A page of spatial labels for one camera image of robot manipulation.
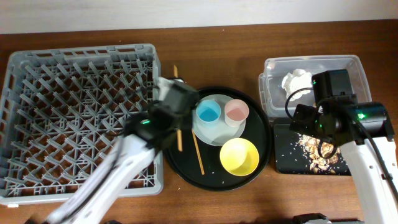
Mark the light blue plastic cup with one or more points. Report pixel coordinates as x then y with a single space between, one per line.
208 113

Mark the food scraps pile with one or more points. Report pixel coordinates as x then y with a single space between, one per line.
321 157

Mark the clear plastic bin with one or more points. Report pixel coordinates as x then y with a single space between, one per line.
273 96

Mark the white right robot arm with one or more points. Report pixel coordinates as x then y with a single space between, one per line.
373 167

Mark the white round plate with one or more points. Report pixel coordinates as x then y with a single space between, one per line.
220 133

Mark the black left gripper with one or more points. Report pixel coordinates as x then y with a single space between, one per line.
185 98

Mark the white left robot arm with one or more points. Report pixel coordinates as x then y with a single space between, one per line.
128 158

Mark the white tissue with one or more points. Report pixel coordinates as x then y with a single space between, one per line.
297 80

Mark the yellow bowl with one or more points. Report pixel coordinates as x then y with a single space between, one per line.
239 157

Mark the grey dishwasher rack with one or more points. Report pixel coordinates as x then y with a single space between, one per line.
60 112

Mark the pink plastic cup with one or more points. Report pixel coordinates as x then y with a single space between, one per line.
235 112

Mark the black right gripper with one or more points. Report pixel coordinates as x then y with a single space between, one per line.
301 115

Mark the black rectangular tray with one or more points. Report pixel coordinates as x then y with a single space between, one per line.
289 157

